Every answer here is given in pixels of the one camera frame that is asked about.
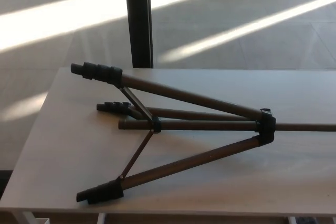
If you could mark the brown tripod with black feet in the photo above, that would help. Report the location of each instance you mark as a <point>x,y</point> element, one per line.
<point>199,125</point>

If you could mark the black vertical pillar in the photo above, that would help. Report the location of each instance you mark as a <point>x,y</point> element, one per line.
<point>137,24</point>

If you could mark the white table leg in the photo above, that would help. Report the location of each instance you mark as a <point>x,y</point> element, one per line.
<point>100,218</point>
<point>292,220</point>

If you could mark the white table frame brace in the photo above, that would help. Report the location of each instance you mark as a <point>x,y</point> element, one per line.
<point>31,217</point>

